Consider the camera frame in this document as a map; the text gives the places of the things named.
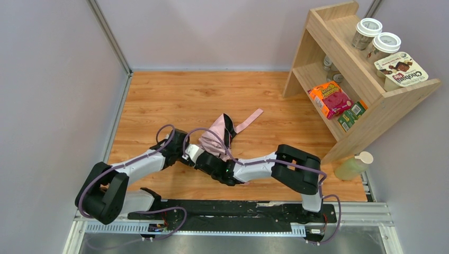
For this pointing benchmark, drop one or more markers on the pink folding umbrella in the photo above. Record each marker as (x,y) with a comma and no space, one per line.
(222,132)

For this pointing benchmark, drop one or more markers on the green snack box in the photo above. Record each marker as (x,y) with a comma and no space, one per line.
(348,118)

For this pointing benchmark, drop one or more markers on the yellow-green juice bottle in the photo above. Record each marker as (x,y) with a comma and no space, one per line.
(354,166)

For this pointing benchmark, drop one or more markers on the Chobani flip yogurt pack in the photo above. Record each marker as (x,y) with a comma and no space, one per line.
(400,70)

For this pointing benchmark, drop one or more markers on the glass jar on shelf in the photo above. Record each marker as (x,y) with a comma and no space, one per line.
(333,74)

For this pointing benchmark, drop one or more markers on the left paper coffee cup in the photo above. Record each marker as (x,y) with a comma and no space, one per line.
(366,30)

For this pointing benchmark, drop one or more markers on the wooden shelf rack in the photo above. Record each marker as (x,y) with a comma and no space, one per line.
(328,31)

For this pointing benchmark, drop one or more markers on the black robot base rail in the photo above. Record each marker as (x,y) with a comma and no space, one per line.
(228,218)

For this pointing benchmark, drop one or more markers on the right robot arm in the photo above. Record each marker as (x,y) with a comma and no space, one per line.
(296,169)

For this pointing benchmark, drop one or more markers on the paper coffee cup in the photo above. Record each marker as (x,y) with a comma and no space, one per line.
(366,30)
(383,45)

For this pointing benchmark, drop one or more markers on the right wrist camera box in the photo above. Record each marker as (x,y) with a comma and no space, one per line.
(192,152)

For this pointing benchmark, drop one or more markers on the right paper coffee cup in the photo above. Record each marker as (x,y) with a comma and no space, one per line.
(383,45)

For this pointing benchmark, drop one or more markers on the orange pink snack box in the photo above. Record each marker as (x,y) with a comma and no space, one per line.
(330,99)

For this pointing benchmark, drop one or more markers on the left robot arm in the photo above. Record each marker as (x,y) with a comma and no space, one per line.
(104,196)

